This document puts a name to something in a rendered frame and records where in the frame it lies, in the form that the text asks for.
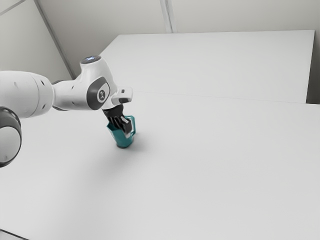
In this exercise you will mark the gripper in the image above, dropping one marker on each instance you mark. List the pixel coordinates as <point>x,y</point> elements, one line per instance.
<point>113,112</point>

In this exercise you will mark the teal faceted mug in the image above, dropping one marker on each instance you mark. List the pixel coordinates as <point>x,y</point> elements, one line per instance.
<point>122,140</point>

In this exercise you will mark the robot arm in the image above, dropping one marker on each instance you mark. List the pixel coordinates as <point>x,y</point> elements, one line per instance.
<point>75,92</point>

